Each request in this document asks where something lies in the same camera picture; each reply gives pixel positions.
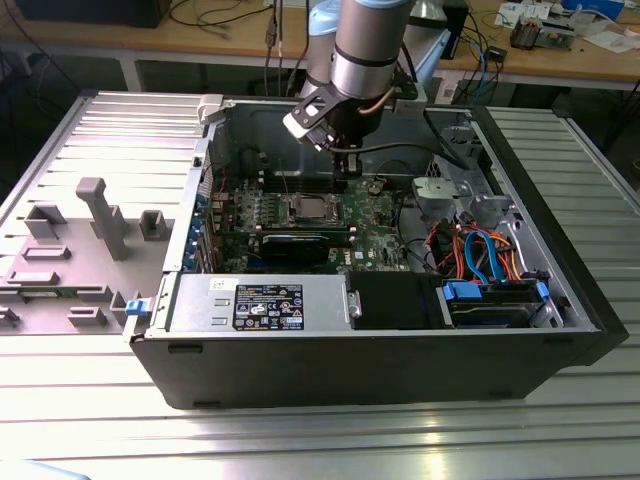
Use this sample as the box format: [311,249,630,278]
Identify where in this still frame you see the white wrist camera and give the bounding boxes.
[282,88,337,151]

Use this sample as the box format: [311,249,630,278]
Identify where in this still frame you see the orange wire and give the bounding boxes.
[433,225,527,282]

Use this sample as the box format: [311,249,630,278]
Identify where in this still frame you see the grey parts rack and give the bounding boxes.
[0,175,177,337]

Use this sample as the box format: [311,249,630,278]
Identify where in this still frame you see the CPU socket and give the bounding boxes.
[282,192,346,225]

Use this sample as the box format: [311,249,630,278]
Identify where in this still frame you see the small black box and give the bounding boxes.
[444,0,471,61]

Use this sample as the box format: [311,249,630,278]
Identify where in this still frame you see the black graphics card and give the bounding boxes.
[258,232,334,267]

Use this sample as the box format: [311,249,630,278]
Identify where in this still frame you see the wooden workbench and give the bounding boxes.
[0,0,640,94]

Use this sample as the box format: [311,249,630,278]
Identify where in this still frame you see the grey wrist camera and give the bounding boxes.
[392,82,429,115]

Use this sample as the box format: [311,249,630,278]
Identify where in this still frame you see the black PC case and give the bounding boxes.
[122,93,630,412]

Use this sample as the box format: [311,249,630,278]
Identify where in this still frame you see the hard disk in blue carrier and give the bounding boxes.
[438,278,552,330]

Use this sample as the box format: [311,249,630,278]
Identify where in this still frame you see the silver CPU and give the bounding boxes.
[295,198,327,218]

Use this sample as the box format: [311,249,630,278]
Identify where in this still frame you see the large black box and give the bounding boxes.
[13,0,172,30]

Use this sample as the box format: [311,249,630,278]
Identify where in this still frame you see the green motherboard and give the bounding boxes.
[208,172,419,275]

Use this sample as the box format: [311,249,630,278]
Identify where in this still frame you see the metal locking lever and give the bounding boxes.
[277,158,293,199]

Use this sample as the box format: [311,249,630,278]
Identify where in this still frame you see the grey power supply unit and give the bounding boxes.
[167,272,352,335]

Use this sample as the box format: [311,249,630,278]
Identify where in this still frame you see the blue wire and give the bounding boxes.
[463,229,507,286]

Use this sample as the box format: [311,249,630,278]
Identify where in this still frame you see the beige case latch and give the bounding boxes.
[196,93,225,126]

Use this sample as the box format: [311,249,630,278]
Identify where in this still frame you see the green RAM stick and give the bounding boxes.
[219,224,357,240]

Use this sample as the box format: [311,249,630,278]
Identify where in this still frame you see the silver metal disk bay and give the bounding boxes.
[410,124,521,226]

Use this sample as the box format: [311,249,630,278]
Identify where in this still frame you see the metal heat sink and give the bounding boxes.
[508,13,540,51]

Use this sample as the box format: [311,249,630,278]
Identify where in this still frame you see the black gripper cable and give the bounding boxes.
[329,107,474,171]

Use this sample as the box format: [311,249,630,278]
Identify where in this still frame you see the white paper sheets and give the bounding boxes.
[583,29,640,54]

